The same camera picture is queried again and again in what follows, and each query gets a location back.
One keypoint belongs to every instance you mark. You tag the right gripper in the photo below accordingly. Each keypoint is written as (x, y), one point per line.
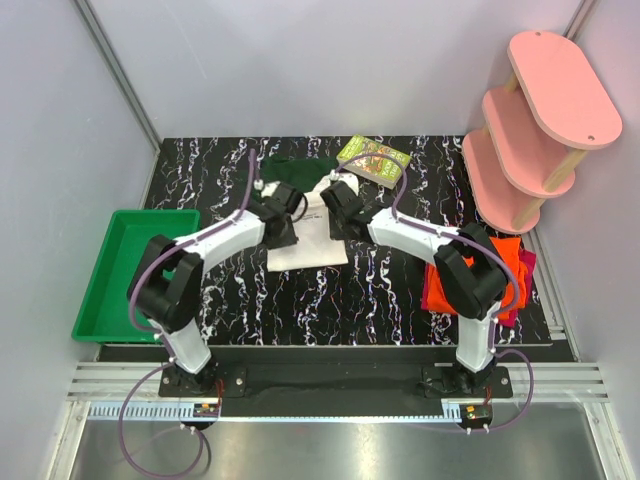
(335, 234)

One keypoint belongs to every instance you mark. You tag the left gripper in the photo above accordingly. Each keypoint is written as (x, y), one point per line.
(287, 240)

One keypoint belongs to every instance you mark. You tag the white and green t-shirt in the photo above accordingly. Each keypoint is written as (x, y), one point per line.
(314, 248)

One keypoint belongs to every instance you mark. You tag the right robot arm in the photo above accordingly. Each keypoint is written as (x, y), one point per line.
(473, 276)

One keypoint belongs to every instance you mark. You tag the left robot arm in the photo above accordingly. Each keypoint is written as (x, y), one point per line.
(164, 296)

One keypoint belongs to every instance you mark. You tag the green paperback book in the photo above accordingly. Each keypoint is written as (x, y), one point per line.
(375, 162)

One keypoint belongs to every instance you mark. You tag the green plastic tray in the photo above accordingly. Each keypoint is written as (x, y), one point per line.
(103, 315)

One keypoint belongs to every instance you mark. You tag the pink three-tier shelf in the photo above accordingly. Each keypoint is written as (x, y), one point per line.
(539, 126)

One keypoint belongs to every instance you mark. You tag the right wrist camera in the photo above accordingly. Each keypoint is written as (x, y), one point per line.
(348, 178)

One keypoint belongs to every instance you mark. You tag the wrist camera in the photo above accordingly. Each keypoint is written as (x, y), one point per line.
(348, 178)
(262, 189)

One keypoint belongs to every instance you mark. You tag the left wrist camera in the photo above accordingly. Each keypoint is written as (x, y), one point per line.
(262, 189)

